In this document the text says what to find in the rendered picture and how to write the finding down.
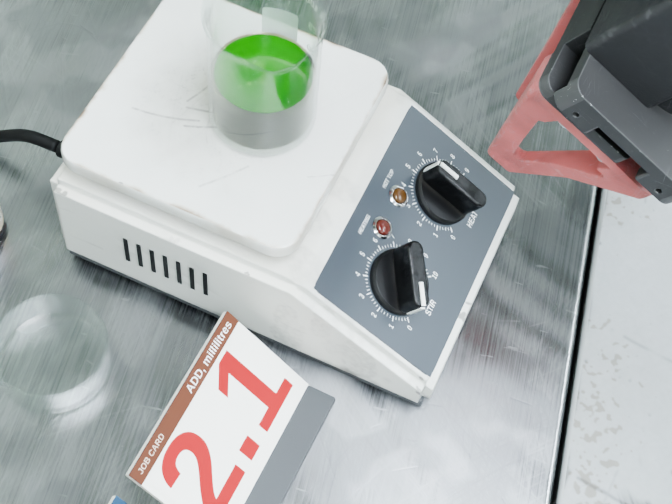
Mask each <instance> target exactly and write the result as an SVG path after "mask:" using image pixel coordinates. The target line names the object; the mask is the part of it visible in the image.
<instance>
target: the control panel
mask: <svg viewBox="0 0 672 504"><path fill-rule="evenodd" d="M441 160H445V161H447V162H449V163H450V164H451V165H453V166H454V167H456V168H457V169H458V170H459V171H460V172H461V173H462V174H463V175H464V176H465V177H466V178H467V179H468V180H470V181H471V182H472V183H473V184H474V185H475V186H477V187H478V188H479V189H480V190H481V191H482V192H483V193H484V194H485V195H486V198H487V202H486V204H485V206H484V207H482V208H480V209H478V210H476V211H473V212H471V213H469V214H467V215H466V216H465V218H464V219H462V220H461V221H459V222H457V223H455V224H452V225H443V224H439V223H437V222H435V221H433V220H432V219H430V218H429V217H428V216H427V215H426V214H425V213H424V211H423V210H422V208H421V207H420V205H419V202H418V200H417V196H416V190H415V184H416V179H417V176H418V174H419V172H420V171H421V169H422V168H423V167H425V166H426V165H428V164H430V163H432V162H436V161H441ZM396 188H401V189H403V190H404V191H405V192H406V195H407V199H406V201H405V202H404V203H403V204H399V203H397V202H396V201H395V200H394V199H393V195H392V194H393V190H394V189H396ZM513 195H514V191H512V190H511V189H510V188H509V187H508V186H507V185H506V184H504V183H503V182H502V181H501V180H500V179H498V178H497V177H496V176H495V175H494V174H493V173H491V172H490V171H489V170H488V169H487V168H486V167H484V166H483V165H482V164H481V163H480V162H478V161H477V160H476V159H475V158H474V157H473V156H471V155H470V154H469V153H468V152H467V151H466V150H464V149H463V148H462V147H461V146H460V145H458V144H457V143H456V142H455V141H454V140H453V139H451V138H450V137H449V136H448V135H447V134H446V133H444V132H443V131H442V130H441V129H440V128H438V127H437V126H436V125H435V124H434V123H433V122H431V121H430V120H429V119H428V118H427V117H426V116H424V115H423V114H422V113H421V112H420V111H418V110H417V109H416V108H415V107H413V106H412V105H411V107H410V108H409V109H408V111H407V113H406V115H405V117H404V118H403V120H402V122H401V124H400V126H399V128H398V130H397V132H396V133H395V135H394V137H393V139H392V141H391V143H390V145H389V146H388V148H387V150H386V152H385V154H384V156H383V158H382V160H381V161H380V163H379V165H378V167H377V169H376V171H375V173H374V174H373V176H372V178H371V180H370V182H369V184H368V186H367V188H366V189H365V191H364V193H363V195H362V197H361V199H360V201H359V202H358V204H357V206H356V208H355V210H354V212H353V214H352V215H351V217H350V219H349V221H348V223H347V225H346V227H345V229H344V230H343V232H342V234H341V236H340V238H339V240H338V242H337V243H336V245H335V247H334V249H333V251H332V253H331V255H330V257H329V258H328V260H327V262H326V264H325V266H324V268H323V270H322V271H321V273H320V275H319V277H318V279H317V281H316V283H315V286H314V289H315V290H316V291H317V292H318V293H319V294H320V295H322V296H323V297H324V298H325V299H327V300H328V301H329V302H331V303H332V304H333V305H335V306H336V307H337V308H339V309H340V310H341V311H342V312H344V313H345V314H346V315H348V316H349V317H350V318H352V319H353V320H354V321H356V322H357V323H358V324H359V325H361V326H362V327H363V328H365V329H366V330H367V331H369V332H370V333H371V334H373V335H374V336H375V337H376V338H378V339H379V340H380V341H382V342H383V343H384V344H386V345H387V346H388V347H389V348H391V349H392V350H393V351H395V352H396V353H397V354H399V355H400V356H401V357H403V358H404V359H405V360H406V361H408V362H409V363H410V364H412V365H413V366H414V367H416V368H417V369H418V370H420V371H421V372H422V373H423V374H425V375H428V376H429V377H431V375H432V373H433V371H434V369H435V367H436V365H437V362H438V360H439V358H440V356H441V354H442V351H443V349H444V347H445V345H446V343H447V340H448V338H449V336H450V334H451V332H452V329H453V327H454V325H455V323H456V321H457V318H458V316H459V314H460V312H461V310H462V307H463V305H464V303H465V301H466V299H467V296H468V294H469V292H470V290H471V288H472V285H473V283H474V281H475V279H476V277H477V274H478V272H479V270H480V268H481V266H482V263H483V261H484V259H485V257H486V255H487V252H488V250H489V248H490V246H491V244H492V241H493V239H494V237H495V235H496V233H497V230H498V228H499V226H500V224H501V222H502V219H503V217H504V215H505V213H506V211H507V208H508V206H509V204H510V202H511V200H512V197H513ZM381 219H384V220H386V221H388V222H389V224H390V227H391V230H390V232H389V234H387V235H386V236H383V235H381V234H379V233H378V231H377V229H376V223H377V221H378V220H381ZM410 241H418V242H419V243H420V244H421V245H422V247H423V251H424V259H425V268H426V272H427V275H428V280H429V304H428V306H427V307H425V309H424V310H421V311H419V312H416V313H413V314H410V315H406V316H400V315H395V314H392V313H390V312H388V311H387V310H385V309H384V308H383V307H382V306H381V305H380V304H379V303H378V301H377V300H376V298H375V296H374V294H373V292H372V289H371V285H370V270H371V266H372V264H373V262H374V260H375V259H376V257H377V256H378V255H380V254H381V253H382V252H384V251H386V250H389V249H393V248H397V247H399V246H402V245H404V244H406V243H408V242H410Z"/></svg>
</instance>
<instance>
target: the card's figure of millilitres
mask: <svg viewBox="0 0 672 504"><path fill-rule="evenodd" d="M298 383H299V381H298V380H297V379H295V378H294V377H293V376H292V375H291V374H290V373H289V372H288V371H287V370H285V369H284V368H283V367H282V366H281V365H280V364H279V363H278V362H276V361H275V360H274V359H273V358H272V357H271V356H270V355H269V354H268V353H266V352H265V351H264V350H263V349H262V348H261V347H260V346H259V345H257V344H256V343H255V342H254V341H253V340H252V339H251V338H250V337H249V336H247V335H246V334H245V333H244V332H243V331H242V330H241V329H240V328H239V327H237V326H236V327H235V329H234V330H233V332H232V334H231V335H230V337H229V339H228V341H227V342H226V344H225V346H224V347H223V349H222V351H221V352H220V354H219V356H218V357H217V359H216V361H215V363H214V364H213V366H212V368H211V369H210V371H209V373H208V374H207V376H206V378H205V379H204V381H203V383H202V385H201V386H200V388H199V390H198V391H197V393H196V395H195V396H194V398H193V400H192V401H191V403H190V405H189V407H188V408H187V410H186V412H185V413H184V415H183V417H182V418H181V420H180V422H179V423H178V425H177V427H176V429H175V430H174V432H173V434H172V435H171V437H170V439H169V440H168V442H167V444H166V445H165V447H164V449H163V451H162V452H161V454H160V456H159V457H158V459H157V461H156V462H155V464H154V466H153V467H152V469H151V471H150V473H149V474H148V476H147V478H146V479H145V480H146V481H147V482H148V483H150V484H151V485H152V486H153V487H155V488H156V489H157V490H159V491H160V492H161V493H162V494H164V495H165V496H166V497H167V498H169V499H170V500H171V501H173V502H174V503H175V504H233V502H234V500H235V499H236V497H237V495H238V493H239V491H240V489H241V487H242V486H243V484H244V482H245V480H246V478H247V476H248V475H249V473H250V471H251V469H252V467H253V465H254V464H255V462H256V460H257V458H258V456H259V454H260V453H261V451H262V449H263V447H264V445H265V443H266V442H267V440H268V438H269V436H270V434H271V432H272V431H273V429H274V427H275V425H276V423H277V421H278V419H279V418H280V416H281V414H282V412H283V410H284V408H285V407H286V405H287V403H288V401H289V399H290V397H291V396H292V394H293V392H294V390H295V388H296V386H297V385H298Z"/></svg>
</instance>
